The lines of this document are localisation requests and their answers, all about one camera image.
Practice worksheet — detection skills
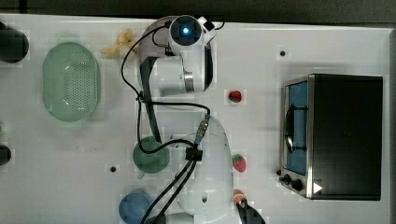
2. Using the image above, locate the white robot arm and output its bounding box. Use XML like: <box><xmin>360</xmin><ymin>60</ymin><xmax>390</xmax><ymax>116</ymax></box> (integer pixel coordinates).
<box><xmin>138</xmin><ymin>15</ymin><xmax>266</xmax><ymax>224</ymax></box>

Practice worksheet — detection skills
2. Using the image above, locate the pink round plate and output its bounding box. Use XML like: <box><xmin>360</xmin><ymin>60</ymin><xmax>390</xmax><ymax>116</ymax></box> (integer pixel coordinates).
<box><xmin>136</xmin><ymin>16</ymin><xmax>174</xmax><ymax>87</ymax></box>

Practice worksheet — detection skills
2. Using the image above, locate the upper strawberry toy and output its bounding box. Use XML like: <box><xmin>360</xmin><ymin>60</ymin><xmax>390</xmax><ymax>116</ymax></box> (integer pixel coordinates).
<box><xmin>229</xmin><ymin>91</ymin><xmax>242</xmax><ymax>103</ymax></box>

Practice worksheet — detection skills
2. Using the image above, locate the strawberry toy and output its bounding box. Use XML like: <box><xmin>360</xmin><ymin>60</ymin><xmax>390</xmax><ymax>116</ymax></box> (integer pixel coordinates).
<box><xmin>232</xmin><ymin>154</ymin><xmax>247</xmax><ymax>173</ymax></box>
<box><xmin>229</xmin><ymin>91</ymin><xmax>242</xmax><ymax>103</ymax></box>

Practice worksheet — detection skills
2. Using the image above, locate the lower strawberry toy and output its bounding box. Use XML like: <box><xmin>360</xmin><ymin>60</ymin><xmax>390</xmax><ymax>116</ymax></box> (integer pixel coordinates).
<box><xmin>232</xmin><ymin>154</ymin><xmax>247</xmax><ymax>173</ymax></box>

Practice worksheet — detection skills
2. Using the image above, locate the green metal mug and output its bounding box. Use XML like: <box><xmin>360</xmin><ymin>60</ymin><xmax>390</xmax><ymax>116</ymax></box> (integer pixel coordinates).
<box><xmin>132</xmin><ymin>136</ymin><xmax>170</xmax><ymax>178</ymax></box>

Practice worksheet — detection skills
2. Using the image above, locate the orange slice toy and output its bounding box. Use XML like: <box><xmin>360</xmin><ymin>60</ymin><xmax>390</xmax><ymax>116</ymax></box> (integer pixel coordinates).
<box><xmin>233</xmin><ymin>189</ymin><xmax>247</xmax><ymax>204</ymax></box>

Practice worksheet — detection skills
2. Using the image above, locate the yellow toy banana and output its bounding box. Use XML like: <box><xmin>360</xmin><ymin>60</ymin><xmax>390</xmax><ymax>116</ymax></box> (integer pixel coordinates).
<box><xmin>101</xmin><ymin>29</ymin><xmax>135</xmax><ymax>57</ymax></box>

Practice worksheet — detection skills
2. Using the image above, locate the blue cup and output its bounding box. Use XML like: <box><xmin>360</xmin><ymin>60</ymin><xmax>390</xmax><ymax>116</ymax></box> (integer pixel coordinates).
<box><xmin>119</xmin><ymin>189</ymin><xmax>152</xmax><ymax>224</ymax></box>

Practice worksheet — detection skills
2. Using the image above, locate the green oval colander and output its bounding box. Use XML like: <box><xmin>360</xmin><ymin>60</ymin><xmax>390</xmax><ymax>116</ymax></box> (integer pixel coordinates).
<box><xmin>42</xmin><ymin>42</ymin><xmax>100</xmax><ymax>122</ymax></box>

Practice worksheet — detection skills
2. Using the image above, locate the silver black toaster oven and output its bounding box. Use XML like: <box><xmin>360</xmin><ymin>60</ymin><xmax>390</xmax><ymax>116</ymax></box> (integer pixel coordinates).
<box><xmin>276</xmin><ymin>74</ymin><xmax>383</xmax><ymax>201</ymax></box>

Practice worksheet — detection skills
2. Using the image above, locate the black round pot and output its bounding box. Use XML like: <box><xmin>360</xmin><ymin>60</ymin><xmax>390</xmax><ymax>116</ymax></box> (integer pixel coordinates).
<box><xmin>0</xmin><ymin>22</ymin><xmax>29</xmax><ymax>63</ymax></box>

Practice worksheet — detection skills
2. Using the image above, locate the black cylinder container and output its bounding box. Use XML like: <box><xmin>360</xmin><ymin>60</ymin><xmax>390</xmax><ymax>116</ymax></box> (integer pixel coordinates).
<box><xmin>0</xmin><ymin>145</ymin><xmax>12</xmax><ymax>165</ymax></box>

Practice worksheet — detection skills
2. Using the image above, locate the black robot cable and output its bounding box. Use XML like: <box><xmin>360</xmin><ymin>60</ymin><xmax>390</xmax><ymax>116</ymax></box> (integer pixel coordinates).
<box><xmin>120</xmin><ymin>21</ymin><xmax>226</xmax><ymax>224</ymax></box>

